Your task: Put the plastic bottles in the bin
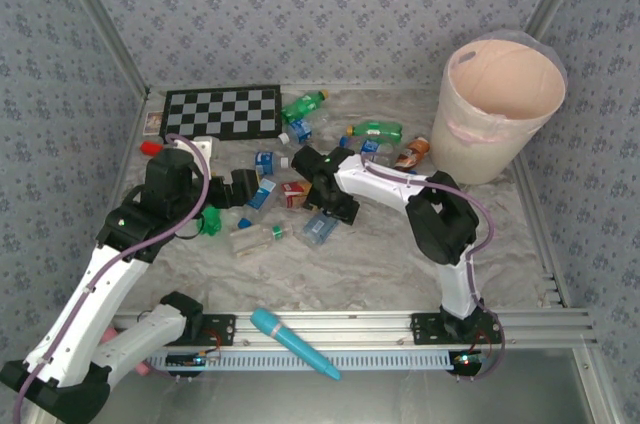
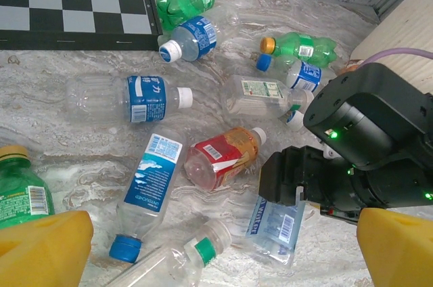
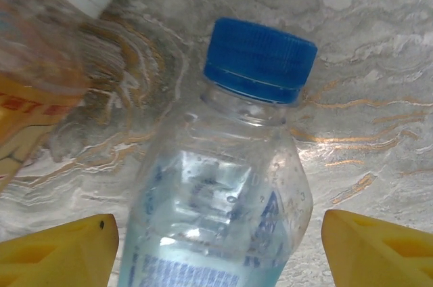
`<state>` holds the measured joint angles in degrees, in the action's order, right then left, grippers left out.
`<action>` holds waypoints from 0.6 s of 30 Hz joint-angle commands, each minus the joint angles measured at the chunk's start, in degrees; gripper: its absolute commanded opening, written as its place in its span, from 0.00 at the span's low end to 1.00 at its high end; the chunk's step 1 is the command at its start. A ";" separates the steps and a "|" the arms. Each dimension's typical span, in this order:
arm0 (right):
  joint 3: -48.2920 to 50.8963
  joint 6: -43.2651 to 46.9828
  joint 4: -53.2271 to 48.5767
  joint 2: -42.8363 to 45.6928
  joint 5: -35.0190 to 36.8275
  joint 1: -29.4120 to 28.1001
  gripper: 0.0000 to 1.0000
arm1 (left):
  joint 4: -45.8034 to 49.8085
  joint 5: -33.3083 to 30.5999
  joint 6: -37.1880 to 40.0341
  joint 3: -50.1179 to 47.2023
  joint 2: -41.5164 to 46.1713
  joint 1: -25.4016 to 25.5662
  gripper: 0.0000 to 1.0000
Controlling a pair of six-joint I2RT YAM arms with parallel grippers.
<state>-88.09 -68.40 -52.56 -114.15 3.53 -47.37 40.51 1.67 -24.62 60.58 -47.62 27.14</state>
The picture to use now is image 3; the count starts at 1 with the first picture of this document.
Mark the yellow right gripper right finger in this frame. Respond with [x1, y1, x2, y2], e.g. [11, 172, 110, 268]
[323, 208, 433, 287]

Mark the red yellow label bottle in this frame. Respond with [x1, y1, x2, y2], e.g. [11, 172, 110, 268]
[0, 0, 123, 196]

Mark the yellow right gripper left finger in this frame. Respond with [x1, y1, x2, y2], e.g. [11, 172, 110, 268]
[0, 213, 120, 287]

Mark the blue cap clear plastic bottle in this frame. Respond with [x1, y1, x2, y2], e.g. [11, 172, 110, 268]
[118, 17, 319, 287]

